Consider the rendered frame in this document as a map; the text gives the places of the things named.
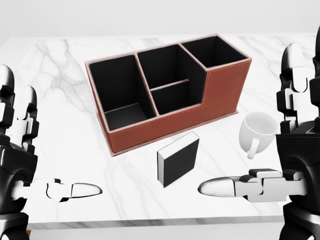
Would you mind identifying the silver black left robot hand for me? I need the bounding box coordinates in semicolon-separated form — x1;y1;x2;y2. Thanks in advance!
0;64;103;216

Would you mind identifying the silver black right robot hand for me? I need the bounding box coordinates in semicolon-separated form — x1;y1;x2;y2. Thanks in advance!
197;17;320;206

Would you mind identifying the black book with white pages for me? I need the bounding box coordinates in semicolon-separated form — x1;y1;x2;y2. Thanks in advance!
157;131;200;188

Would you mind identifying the red-brown desk caddy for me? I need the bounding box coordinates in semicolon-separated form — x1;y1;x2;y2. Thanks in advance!
84;33;252;158

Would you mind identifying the white ceramic mug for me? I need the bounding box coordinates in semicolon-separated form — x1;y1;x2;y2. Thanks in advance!
238;111;279;160

